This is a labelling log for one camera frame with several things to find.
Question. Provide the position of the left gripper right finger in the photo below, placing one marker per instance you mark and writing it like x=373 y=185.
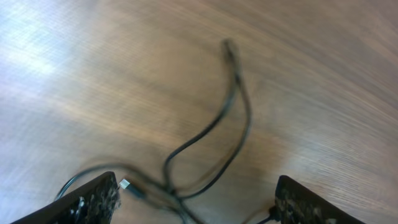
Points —
x=296 y=204

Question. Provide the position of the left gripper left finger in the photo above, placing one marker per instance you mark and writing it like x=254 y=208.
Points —
x=92 y=203

